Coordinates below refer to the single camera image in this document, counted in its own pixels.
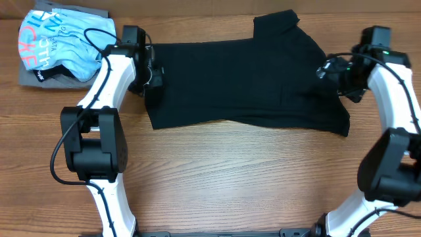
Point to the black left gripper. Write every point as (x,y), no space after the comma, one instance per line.
(156,81)

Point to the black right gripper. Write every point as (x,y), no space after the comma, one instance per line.
(356,93)

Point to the black t-shirt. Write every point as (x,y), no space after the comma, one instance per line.
(267,80)

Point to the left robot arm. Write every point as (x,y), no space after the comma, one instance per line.
(92,150)

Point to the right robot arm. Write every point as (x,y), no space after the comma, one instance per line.
(388,177)

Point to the black garment with white print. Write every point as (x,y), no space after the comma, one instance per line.
(43,75)

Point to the light blue printed t-shirt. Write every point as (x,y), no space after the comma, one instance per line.
(64,37)

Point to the grey folded garment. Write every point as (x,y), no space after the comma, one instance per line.
(56,81)

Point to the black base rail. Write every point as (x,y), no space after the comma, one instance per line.
(287,232)

